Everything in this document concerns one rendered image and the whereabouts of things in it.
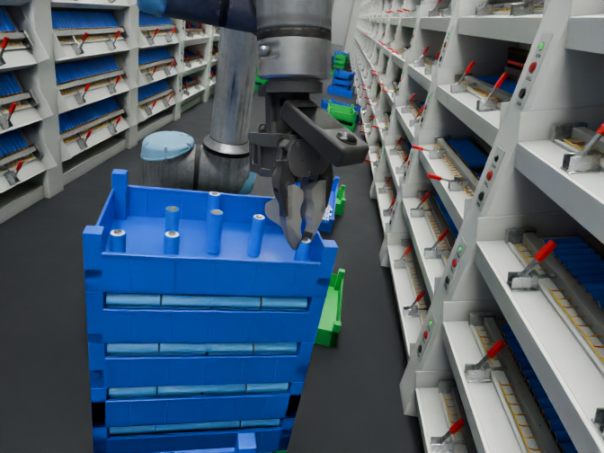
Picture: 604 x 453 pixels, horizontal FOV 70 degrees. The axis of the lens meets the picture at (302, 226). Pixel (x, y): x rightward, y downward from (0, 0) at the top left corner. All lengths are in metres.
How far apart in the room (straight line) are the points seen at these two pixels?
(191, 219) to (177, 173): 0.60
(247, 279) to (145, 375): 0.20
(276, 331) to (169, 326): 0.14
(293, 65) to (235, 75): 0.72
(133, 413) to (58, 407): 0.40
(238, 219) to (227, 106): 0.59
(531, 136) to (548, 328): 0.33
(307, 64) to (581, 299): 0.49
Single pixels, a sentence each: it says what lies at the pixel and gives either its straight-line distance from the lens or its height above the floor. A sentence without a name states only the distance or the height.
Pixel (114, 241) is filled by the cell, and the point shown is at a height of 0.54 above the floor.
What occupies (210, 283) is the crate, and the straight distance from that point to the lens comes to 0.56.
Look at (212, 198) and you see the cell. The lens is 0.67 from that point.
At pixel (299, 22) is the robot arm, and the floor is 0.81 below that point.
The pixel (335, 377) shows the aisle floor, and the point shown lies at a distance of 1.18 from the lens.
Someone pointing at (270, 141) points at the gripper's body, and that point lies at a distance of 0.55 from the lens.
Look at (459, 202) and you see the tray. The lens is 1.07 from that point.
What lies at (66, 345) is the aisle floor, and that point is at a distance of 1.23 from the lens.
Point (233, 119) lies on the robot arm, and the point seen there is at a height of 0.51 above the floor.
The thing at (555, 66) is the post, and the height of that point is 0.81.
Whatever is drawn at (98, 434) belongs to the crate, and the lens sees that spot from 0.75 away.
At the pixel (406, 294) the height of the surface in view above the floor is 0.10.
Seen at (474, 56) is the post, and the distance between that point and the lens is 1.52.
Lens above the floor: 0.82
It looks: 26 degrees down
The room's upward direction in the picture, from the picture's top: 12 degrees clockwise
